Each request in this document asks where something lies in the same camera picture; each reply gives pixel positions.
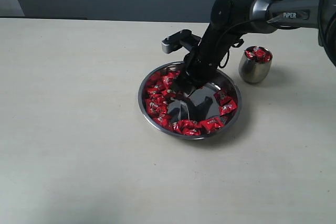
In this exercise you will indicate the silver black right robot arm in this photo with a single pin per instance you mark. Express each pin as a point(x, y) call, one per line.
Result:
point(231, 19)

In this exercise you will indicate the round steel plate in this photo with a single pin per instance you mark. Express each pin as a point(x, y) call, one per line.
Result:
point(154, 99)

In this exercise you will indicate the steel cup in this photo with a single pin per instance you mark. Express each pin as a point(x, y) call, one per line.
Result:
point(251, 71)

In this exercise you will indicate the red wrapped candy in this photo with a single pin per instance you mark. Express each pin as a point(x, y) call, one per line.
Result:
point(187, 127)
point(163, 120)
point(222, 97)
point(173, 74)
point(212, 124)
point(227, 108)
point(167, 81)

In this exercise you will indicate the red candy in cup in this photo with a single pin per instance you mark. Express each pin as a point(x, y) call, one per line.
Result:
point(258, 54)

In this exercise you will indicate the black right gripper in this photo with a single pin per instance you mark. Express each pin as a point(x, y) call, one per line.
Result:
point(203, 60)

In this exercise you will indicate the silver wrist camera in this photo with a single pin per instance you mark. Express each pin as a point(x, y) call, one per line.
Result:
point(181, 39)

